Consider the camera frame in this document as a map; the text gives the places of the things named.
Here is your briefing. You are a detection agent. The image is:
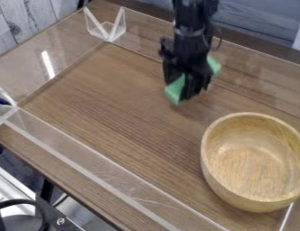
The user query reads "blue object at left edge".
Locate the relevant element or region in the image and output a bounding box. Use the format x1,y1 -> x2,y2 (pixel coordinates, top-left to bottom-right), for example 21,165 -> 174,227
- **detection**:
0,98 -> 11,106

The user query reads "black metal bracket with screw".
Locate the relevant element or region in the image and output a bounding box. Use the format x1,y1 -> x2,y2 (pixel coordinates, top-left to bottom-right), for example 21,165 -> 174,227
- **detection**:
45,205 -> 85,231

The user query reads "clear acrylic corner bracket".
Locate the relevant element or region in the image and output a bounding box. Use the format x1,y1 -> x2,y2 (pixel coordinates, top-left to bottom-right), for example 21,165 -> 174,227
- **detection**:
83,7 -> 126,42

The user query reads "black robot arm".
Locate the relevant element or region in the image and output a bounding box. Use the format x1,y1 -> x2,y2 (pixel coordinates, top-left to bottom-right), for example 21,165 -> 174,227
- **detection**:
158,0 -> 221,105

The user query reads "light wooden bowl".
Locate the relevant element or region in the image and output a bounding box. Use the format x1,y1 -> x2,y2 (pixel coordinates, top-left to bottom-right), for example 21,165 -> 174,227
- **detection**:
200,112 -> 300,213

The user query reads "black table leg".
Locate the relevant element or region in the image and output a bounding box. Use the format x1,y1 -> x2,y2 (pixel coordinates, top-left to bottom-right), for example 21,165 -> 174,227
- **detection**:
41,180 -> 55,203

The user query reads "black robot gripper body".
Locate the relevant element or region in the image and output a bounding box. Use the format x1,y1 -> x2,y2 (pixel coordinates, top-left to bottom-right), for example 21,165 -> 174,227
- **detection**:
157,26 -> 217,78

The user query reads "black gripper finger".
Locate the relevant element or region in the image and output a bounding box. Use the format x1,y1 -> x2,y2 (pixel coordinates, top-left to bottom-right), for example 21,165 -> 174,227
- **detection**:
162,57 -> 182,85
181,71 -> 213,100

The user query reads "green rectangular block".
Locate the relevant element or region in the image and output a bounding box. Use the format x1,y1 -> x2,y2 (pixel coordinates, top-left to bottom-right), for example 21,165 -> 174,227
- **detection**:
165,56 -> 221,106

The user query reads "black cable loop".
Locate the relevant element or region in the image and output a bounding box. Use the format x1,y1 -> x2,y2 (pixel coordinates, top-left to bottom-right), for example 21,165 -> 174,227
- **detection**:
0,198 -> 54,231

